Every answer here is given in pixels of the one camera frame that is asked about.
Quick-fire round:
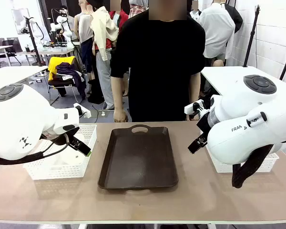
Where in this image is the mannequin with white shirt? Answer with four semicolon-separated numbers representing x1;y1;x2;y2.
197;0;236;68

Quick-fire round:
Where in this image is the black arm cable sleeve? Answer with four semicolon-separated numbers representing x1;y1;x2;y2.
0;133;71;165
231;143;281;189

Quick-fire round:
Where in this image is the black tripod stand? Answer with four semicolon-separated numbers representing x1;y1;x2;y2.
23;15;46;67
242;4;262;68

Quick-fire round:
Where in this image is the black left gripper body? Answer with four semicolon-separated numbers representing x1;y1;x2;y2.
52;126;81;146

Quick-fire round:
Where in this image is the person in black t-shirt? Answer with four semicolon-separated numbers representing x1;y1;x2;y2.
110;0;207;123

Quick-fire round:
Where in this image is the person's right hand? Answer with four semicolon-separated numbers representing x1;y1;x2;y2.
113;108;129;124

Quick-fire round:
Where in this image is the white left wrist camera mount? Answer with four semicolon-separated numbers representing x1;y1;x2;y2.
73;103;92;119

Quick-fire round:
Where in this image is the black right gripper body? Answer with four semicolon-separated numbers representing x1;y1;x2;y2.
196;112;214;138

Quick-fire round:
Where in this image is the white perforated basket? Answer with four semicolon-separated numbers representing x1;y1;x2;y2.
23;124;98;181
206;145;280;174

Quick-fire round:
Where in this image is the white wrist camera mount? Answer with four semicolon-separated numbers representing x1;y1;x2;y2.
73;103;92;119
184;99;205;120

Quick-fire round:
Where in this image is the dark purple clothes pile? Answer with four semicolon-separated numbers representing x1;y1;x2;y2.
55;61;87;101

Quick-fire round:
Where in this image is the person's left forearm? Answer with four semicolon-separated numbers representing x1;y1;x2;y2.
189;73;201;104

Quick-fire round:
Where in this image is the plaid shirt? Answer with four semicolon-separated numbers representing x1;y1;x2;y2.
128;2;149;19

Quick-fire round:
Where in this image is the black hanging bag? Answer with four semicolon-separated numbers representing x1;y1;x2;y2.
225;0;244;34

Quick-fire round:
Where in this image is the person in white polo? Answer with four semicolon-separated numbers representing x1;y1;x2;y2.
189;0;203;23

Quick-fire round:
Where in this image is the metal frame chair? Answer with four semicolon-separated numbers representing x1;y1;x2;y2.
47;77;87;106

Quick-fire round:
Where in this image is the black right arm cable sleeve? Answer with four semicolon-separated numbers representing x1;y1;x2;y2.
231;143;281;189

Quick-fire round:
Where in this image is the yellow cloth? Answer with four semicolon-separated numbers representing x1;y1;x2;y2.
48;56;77;82

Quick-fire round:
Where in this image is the mannequin with white tank top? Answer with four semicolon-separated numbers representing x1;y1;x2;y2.
73;0;96;94

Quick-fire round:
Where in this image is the black office chair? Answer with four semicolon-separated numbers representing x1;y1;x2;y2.
0;37;22;68

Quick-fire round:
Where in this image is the person's right forearm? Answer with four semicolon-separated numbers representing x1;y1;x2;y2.
111;75;128;112

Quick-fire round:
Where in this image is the dark brown plastic tray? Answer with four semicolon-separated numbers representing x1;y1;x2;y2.
97;124;179;191

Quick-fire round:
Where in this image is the black left arm cable sleeve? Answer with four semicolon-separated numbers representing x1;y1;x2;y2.
0;133;71;165

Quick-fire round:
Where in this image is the white wall board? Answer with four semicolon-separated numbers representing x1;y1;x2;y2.
11;8;31;35

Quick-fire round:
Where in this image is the person in red top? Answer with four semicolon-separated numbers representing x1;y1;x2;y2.
109;0;129;33

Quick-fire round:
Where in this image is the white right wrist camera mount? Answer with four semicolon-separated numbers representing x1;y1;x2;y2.
184;99;205;120

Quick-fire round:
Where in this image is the grey background work table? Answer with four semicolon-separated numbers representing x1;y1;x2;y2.
16;45;75;65

